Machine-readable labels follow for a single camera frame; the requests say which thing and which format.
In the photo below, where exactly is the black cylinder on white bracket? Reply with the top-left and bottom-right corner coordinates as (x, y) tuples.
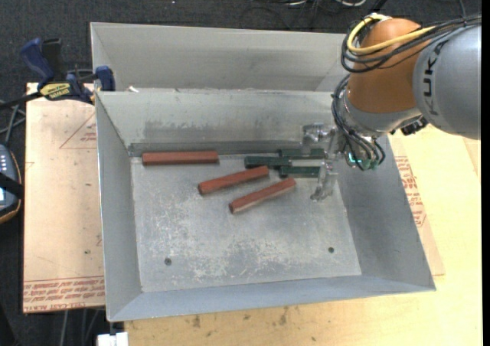
(389, 116), (428, 137)

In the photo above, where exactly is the grey metal bin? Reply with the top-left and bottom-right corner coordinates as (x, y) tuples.
(90, 21), (436, 322)

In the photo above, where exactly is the dark green flat block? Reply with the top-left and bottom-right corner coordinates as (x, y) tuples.
(276, 148), (327, 159)
(243, 155), (292, 170)
(278, 165), (323, 179)

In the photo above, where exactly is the brown cardboard board red print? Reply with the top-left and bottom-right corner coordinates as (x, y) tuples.
(22, 82), (446, 315)

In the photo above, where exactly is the red-brown flat block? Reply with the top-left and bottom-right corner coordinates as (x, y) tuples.
(142, 150), (220, 167)
(228, 177), (297, 215)
(197, 165), (271, 196)

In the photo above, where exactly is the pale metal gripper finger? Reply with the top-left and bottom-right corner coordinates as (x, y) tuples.
(309, 170), (327, 202)
(324, 171), (338, 199)

